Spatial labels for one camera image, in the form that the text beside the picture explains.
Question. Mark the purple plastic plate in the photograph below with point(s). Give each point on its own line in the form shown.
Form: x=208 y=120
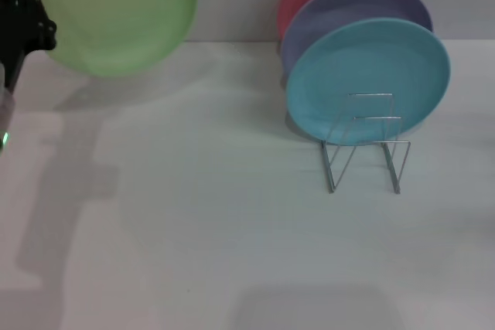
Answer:
x=348 y=5

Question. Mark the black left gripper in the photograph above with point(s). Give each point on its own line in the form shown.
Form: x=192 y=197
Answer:
x=23 y=24

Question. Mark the green plastic plate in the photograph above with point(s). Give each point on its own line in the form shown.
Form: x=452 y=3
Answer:
x=116 y=17

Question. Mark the light blue plastic plate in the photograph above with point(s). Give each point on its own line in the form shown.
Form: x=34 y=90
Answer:
x=367 y=59

